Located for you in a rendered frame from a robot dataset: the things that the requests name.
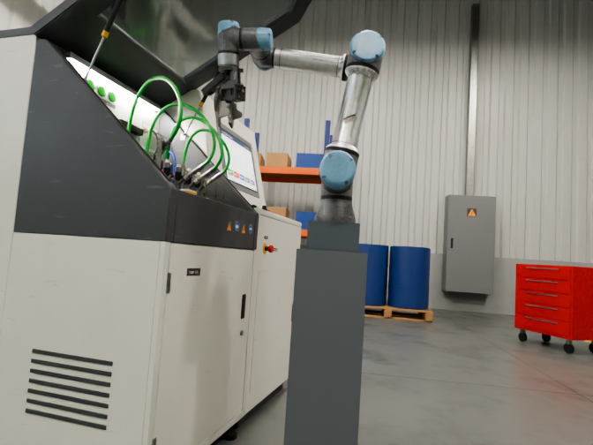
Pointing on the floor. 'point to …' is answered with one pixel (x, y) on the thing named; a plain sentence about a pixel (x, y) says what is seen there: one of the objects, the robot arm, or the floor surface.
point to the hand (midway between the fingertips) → (223, 124)
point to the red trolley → (555, 303)
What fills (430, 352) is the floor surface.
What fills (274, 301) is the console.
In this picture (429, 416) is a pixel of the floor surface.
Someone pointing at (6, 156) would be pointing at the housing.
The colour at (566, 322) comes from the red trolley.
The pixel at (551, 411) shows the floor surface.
